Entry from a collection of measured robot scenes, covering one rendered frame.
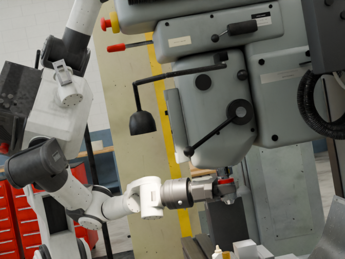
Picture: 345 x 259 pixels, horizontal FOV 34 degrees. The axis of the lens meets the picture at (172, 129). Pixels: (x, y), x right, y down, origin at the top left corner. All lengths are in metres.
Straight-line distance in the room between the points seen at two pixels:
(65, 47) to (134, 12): 0.50
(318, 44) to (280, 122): 0.30
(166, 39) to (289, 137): 0.42
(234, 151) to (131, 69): 1.85
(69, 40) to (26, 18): 8.93
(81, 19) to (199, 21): 0.54
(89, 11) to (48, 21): 8.87
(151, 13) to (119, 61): 1.85
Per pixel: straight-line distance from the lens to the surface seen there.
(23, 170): 1.69
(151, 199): 1.66
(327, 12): 1.32
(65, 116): 1.77
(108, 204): 1.81
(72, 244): 2.12
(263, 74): 1.52
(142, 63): 3.32
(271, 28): 1.54
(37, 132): 1.75
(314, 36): 1.33
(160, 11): 1.49
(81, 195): 1.80
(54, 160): 1.67
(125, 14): 1.50
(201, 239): 2.24
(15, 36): 10.83
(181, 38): 1.49
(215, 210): 1.96
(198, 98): 1.51
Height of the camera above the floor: 1.52
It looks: 3 degrees down
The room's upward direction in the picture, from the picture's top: 10 degrees counter-clockwise
